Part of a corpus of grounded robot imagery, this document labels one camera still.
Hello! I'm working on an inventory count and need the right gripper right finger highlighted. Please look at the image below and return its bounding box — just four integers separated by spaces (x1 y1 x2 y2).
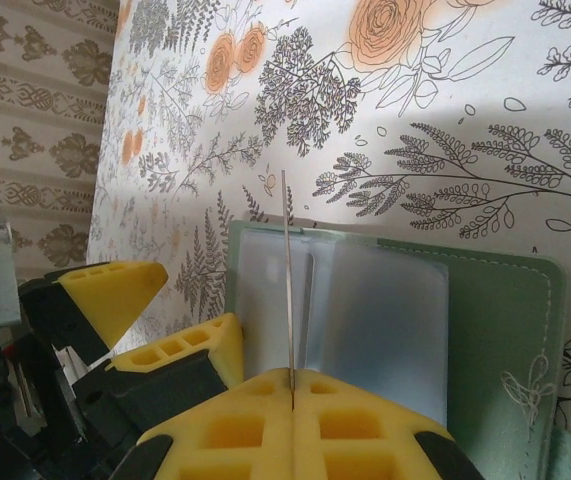
292 368 471 480

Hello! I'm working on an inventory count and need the black credit card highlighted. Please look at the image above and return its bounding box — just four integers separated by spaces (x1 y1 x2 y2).
281 169 297 412

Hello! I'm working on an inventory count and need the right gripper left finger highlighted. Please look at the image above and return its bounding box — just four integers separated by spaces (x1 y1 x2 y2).
134 366 295 480

